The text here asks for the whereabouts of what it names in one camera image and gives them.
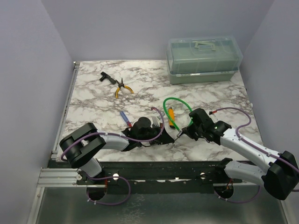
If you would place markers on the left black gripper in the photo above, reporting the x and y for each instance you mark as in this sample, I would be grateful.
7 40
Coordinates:
164 138

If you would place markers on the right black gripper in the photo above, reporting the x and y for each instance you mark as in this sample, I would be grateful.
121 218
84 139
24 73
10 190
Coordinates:
189 130

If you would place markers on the green cable lock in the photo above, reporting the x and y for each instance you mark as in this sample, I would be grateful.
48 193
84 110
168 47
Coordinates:
166 111

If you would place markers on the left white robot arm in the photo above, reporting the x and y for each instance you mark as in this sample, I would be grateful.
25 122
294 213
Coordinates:
80 147

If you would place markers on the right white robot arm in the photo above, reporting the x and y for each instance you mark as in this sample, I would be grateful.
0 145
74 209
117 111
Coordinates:
277 172

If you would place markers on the orange utility knife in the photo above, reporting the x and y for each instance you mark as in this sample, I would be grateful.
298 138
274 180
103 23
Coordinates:
172 118

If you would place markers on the blue red screwdriver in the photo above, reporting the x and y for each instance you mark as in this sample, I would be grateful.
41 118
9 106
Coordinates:
125 118

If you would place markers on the clear green plastic toolbox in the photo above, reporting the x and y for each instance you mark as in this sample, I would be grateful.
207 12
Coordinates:
202 60

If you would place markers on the black t-shaped tool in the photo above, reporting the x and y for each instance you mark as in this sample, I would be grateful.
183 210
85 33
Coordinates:
108 77

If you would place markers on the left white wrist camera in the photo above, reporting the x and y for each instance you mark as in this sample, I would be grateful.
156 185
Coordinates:
157 120

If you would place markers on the black mounting rail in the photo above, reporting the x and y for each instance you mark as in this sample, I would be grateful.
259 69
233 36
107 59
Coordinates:
145 177

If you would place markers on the left aluminium extrusion rail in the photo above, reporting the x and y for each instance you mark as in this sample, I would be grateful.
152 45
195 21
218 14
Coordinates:
65 110

